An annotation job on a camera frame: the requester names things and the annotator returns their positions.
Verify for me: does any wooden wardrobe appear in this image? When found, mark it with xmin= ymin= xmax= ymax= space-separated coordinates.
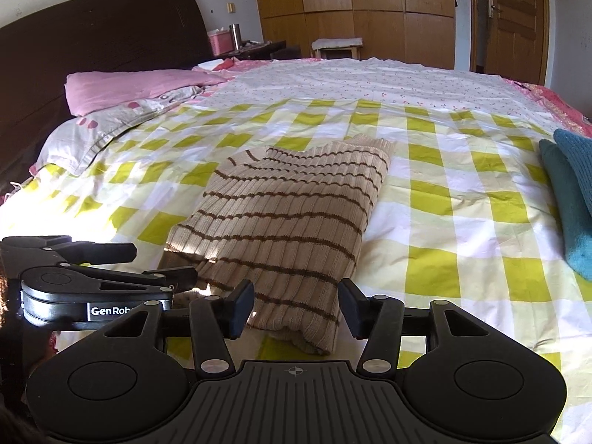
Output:
xmin=257 ymin=0 xmax=455 ymax=68

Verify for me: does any pink storage box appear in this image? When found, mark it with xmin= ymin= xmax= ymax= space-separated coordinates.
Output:
xmin=208 ymin=29 xmax=234 ymax=56

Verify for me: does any blue knitted garment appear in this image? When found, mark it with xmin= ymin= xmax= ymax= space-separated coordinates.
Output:
xmin=554 ymin=129 xmax=592 ymax=212

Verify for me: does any yellow checkered bed sheet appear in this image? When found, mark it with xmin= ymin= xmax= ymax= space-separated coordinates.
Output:
xmin=1 ymin=98 xmax=591 ymax=443

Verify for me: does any teal knitted garment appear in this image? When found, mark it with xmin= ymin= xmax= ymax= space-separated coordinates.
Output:
xmin=539 ymin=139 xmax=591 ymax=281

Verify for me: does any dark bedside table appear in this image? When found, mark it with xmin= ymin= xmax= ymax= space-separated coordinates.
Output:
xmin=228 ymin=40 xmax=302 ymax=60

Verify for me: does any steel thermos cup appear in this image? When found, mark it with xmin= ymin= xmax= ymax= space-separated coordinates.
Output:
xmin=229 ymin=23 xmax=243 ymax=50

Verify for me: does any dark wooden headboard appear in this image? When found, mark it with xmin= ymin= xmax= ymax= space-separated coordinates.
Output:
xmin=1 ymin=0 xmax=213 ymax=195

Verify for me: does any grey patterned pillow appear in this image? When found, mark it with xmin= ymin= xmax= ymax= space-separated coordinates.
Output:
xmin=29 ymin=85 xmax=204 ymax=176

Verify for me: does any white floral bed cover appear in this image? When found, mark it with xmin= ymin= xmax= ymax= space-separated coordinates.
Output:
xmin=207 ymin=58 xmax=560 ymax=128

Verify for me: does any small wooden stool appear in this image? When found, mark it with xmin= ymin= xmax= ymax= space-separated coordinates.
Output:
xmin=311 ymin=37 xmax=363 ymax=60

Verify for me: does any pink pillow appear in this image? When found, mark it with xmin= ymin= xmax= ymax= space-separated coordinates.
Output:
xmin=64 ymin=69 xmax=226 ymax=116

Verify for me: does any wooden door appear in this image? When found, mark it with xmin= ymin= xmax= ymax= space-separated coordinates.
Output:
xmin=470 ymin=0 xmax=550 ymax=84

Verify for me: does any beige brown striped sweater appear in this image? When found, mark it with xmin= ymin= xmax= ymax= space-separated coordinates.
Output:
xmin=159 ymin=134 xmax=394 ymax=355

